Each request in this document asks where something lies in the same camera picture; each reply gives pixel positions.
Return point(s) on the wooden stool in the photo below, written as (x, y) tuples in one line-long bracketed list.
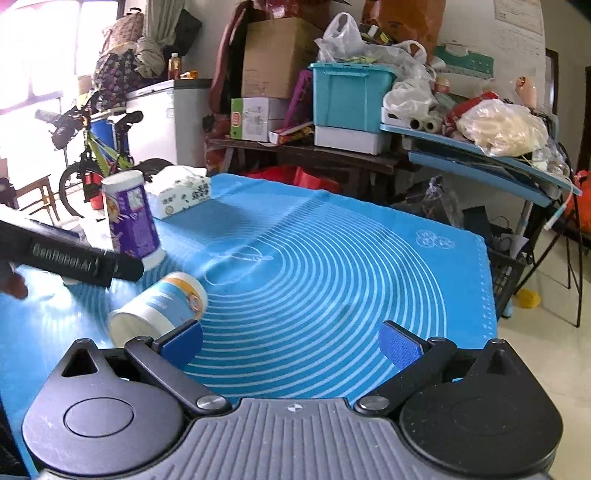
[(36, 196)]

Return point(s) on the magenta book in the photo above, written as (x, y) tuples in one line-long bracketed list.
[(300, 109)]

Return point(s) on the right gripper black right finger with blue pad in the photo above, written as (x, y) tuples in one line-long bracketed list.
[(420, 362)]

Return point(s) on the large brown cardboard box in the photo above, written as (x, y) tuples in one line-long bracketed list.
[(276, 51)]

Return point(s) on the person's hand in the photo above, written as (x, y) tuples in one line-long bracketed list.
[(12, 283)]

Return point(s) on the white chest freezer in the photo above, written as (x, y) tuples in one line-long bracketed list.
[(171, 128)]

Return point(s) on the green black bicycle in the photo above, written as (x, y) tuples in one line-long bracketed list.
[(97, 160)]

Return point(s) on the orange drink bottle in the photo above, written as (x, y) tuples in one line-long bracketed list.
[(174, 67)]

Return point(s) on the blue silicone baking mat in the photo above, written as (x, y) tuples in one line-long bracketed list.
[(298, 283)]

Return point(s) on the purple white paper cup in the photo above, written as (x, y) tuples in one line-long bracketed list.
[(131, 224)]

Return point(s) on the dark wooden low table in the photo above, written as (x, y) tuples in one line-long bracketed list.
[(360, 165)]

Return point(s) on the blue tilted desk top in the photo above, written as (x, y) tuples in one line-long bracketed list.
[(466, 160)]

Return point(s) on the patterned dark backpack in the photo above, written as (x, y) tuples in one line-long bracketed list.
[(115, 76)]

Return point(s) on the orange brown paper bag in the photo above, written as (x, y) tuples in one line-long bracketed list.
[(419, 20)]

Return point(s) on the black plastic crate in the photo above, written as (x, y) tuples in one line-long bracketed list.
[(506, 273)]

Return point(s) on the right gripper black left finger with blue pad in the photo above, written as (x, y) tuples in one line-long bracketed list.
[(161, 361)]

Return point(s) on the yellowish plastic bag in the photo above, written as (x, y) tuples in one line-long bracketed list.
[(500, 129)]

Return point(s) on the white green cardboard box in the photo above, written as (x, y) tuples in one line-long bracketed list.
[(252, 119)]

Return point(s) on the blue white orange paper cup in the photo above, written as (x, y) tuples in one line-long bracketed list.
[(169, 303)]

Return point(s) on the teal plastic storage bin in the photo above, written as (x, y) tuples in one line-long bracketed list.
[(349, 95)]

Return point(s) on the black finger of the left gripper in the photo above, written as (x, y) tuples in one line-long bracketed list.
[(57, 251)]

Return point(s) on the white plastic bag on bin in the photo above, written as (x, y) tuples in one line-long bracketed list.
[(342, 42)]

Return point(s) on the white plastic box under bin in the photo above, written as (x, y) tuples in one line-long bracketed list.
[(352, 140)]

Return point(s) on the white tissue pack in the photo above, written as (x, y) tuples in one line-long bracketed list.
[(176, 188)]

